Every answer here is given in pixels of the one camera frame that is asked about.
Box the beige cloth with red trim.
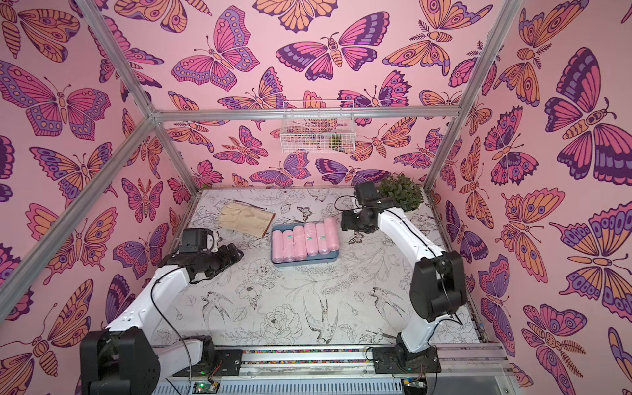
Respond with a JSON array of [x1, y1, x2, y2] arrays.
[[218, 201, 275, 238]]

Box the pink trash bag roll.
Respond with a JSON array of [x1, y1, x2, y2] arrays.
[[315, 222, 330, 255], [304, 222, 319, 257], [271, 230, 284, 264], [283, 230, 296, 262], [324, 217, 340, 252], [292, 225, 308, 261]]

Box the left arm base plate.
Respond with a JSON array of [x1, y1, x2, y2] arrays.
[[193, 349, 244, 377]]

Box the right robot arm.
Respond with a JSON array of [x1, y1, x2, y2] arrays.
[[341, 182, 467, 365]]

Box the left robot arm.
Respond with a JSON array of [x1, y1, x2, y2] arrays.
[[80, 228, 245, 394]]

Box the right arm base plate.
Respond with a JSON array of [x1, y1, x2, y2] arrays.
[[370, 346, 442, 375]]

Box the potted green plant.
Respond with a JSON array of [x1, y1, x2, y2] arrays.
[[378, 174, 424, 212]]

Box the aluminium frame struts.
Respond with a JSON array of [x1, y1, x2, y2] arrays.
[[0, 0, 527, 395]]

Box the aluminium front rail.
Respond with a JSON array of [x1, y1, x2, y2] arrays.
[[151, 344, 522, 394]]

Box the white wire basket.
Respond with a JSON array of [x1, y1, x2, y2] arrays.
[[278, 99, 356, 155]]

